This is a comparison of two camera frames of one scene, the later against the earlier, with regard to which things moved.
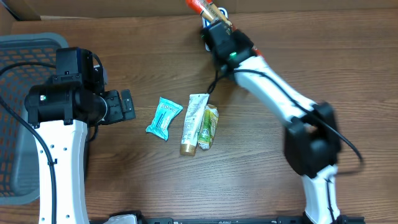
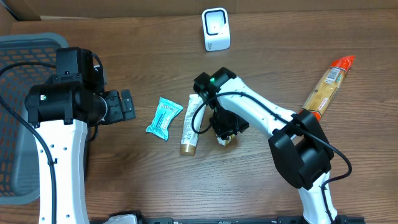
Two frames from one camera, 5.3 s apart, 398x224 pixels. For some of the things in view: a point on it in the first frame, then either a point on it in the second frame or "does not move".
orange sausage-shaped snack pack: (210, 11) -> (325, 88)
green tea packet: (209, 127) -> (224, 142)
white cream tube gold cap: (196, 105) does not move
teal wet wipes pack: (166, 110) does not move
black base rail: (234, 220) does not move
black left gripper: (119, 112) does not move
